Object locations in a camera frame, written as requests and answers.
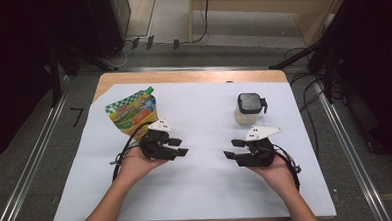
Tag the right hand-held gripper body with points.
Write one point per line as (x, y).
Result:
(257, 154)

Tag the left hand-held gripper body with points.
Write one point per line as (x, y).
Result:
(154, 147)

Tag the clear jar with black lid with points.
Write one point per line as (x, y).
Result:
(247, 105)

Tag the yellow green seasoning pouch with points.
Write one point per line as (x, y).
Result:
(130, 111)

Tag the person's left hand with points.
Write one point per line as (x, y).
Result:
(138, 164)

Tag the person's right hand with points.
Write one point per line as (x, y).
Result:
(277, 173)

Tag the angled black tape mark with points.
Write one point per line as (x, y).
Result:
(78, 115)

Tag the black tape strip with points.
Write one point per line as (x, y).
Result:
(176, 43)
(135, 42)
(150, 42)

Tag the black stand leg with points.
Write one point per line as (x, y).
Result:
(295, 57)

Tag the black metal stand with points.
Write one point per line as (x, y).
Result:
(54, 76)

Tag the black cabinet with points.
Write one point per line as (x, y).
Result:
(106, 24)

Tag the metal floor rail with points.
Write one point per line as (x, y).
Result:
(349, 150)
(182, 68)
(29, 164)

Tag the wooden frame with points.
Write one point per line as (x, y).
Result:
(246, 1)

